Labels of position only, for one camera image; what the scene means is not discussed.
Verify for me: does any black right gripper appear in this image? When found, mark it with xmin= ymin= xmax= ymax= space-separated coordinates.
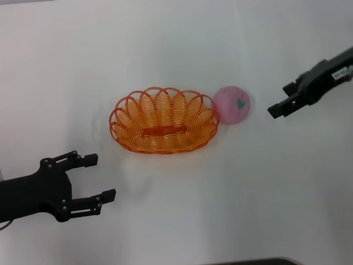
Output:
xmin=266 ymin=46 xmax=353 ymax=119

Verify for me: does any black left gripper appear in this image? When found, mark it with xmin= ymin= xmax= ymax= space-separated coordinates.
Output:
xmin=0 ymin=150 xmax=116 ymax=223

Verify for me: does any pink plush peach toy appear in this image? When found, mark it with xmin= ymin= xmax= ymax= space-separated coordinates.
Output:
xmin=213 ymin=86 xmax=252 ymax=125

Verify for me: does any orange plastic woven basket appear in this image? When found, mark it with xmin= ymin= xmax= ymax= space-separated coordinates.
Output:
xmin=109 ymin=87 xmax=221 ymax=155

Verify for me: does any dark robot chest edge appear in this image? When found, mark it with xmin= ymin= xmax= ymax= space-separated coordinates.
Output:
xmin=209 ymin=258 xmax=301 ymax=265

